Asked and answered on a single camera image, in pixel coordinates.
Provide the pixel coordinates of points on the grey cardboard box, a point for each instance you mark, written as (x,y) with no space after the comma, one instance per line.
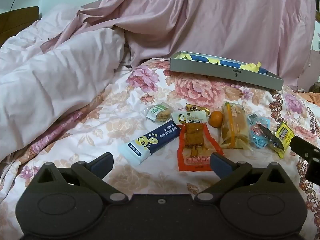
(225,73)

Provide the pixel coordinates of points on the orange cloth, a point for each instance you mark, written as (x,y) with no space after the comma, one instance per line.
(310,96)

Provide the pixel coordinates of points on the blue white snack bar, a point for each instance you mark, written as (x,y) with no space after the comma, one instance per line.
(147,142)

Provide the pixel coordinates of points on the yellow crumpled paper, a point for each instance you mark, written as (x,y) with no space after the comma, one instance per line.
(252,66)

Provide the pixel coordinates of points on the red tofu snack packet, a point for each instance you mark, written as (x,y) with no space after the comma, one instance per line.
(192,140)

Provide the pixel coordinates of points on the white label snack packet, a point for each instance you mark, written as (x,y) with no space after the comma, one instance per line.
(190,118)

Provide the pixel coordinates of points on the yellow bread packet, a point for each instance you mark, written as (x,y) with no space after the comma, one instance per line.
(235,127)

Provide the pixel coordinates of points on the light pink duvet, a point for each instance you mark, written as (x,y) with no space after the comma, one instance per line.
(50,80)

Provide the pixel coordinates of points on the gold snack packet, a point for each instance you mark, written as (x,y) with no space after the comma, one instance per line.
(193,108)

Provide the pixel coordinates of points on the pink satin quilt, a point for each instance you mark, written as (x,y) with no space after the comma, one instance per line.
(200,17)

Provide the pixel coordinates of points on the yellow black snack packet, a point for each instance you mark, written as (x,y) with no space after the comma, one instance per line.
(285,132)

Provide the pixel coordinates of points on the green white cookie packet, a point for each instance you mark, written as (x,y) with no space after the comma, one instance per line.
(158,112)

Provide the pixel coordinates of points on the wooden headboard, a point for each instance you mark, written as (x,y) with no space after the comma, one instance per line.
(15,22)

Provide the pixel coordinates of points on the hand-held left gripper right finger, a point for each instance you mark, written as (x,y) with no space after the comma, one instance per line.
(220,165)

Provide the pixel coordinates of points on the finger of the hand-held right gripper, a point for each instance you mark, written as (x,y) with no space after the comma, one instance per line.
(303,147)

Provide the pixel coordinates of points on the dark brown object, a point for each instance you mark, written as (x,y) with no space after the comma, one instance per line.
(315,88)

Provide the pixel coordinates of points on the clear packet with dark strip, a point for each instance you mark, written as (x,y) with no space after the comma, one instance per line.
(256,135)

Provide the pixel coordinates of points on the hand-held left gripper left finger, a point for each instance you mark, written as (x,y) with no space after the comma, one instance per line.
(102,163)

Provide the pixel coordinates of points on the orange mandarin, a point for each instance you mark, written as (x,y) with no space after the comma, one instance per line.
(215,118)

